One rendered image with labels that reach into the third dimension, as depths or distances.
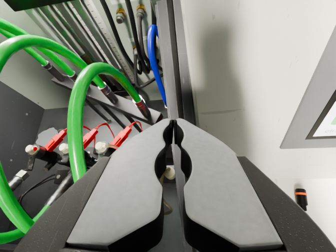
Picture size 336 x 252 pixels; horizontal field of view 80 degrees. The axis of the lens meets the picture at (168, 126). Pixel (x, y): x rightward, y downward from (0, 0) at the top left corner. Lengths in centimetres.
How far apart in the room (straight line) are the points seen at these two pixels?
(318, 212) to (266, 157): 17
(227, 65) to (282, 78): 7
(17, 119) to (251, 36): 83
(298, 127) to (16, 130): 86
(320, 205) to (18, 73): 88
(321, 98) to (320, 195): 27
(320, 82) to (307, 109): 5
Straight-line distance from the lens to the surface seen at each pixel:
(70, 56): 36
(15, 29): 42
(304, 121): 34
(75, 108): 21
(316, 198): 53
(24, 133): 93
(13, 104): 92
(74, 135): 21
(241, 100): 28
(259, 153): 40
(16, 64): 78
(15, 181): 49
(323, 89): 30
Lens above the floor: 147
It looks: 64 degrees down
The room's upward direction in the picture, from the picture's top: 26 degrees counter-clockwise
